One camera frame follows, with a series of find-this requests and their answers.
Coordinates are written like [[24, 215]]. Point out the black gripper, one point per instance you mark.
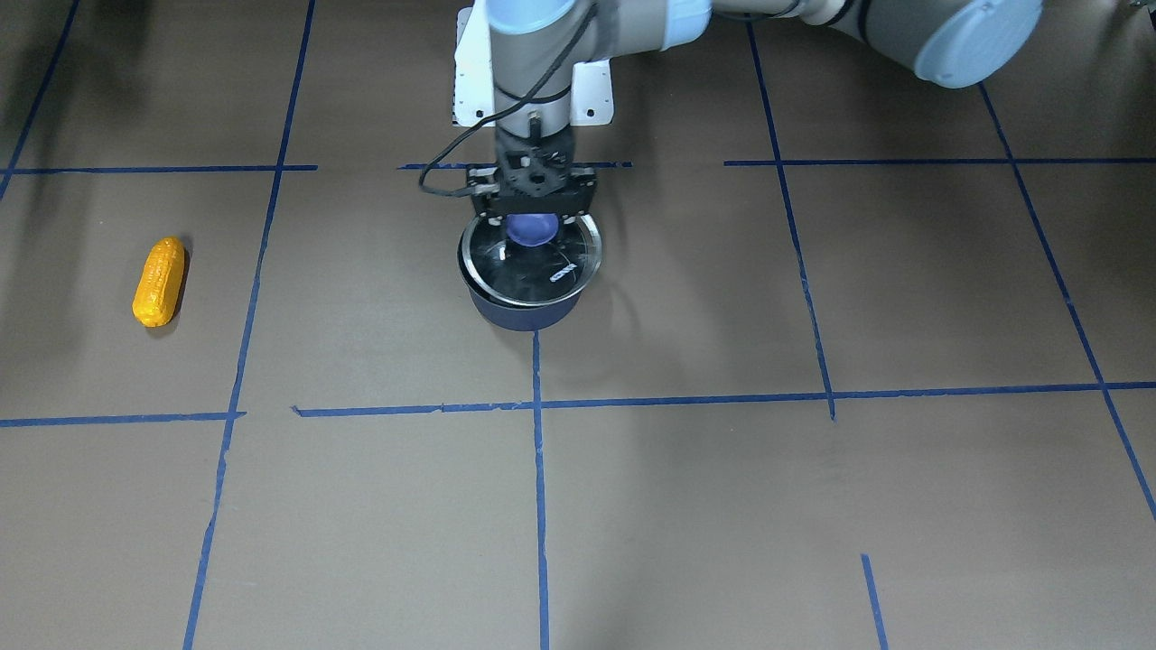
[[489, 218]]

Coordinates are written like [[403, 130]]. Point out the glass pot lid blue knob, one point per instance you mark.
[[530, 260]]

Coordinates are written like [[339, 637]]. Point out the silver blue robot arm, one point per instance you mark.
[[535, 70]]

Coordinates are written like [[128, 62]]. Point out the yellow corn cob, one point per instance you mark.
[[156, 297]]

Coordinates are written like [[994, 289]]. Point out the dark blue saucepan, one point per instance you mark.
[[524, 314]]

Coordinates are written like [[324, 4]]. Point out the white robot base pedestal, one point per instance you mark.
[[473, 82]]

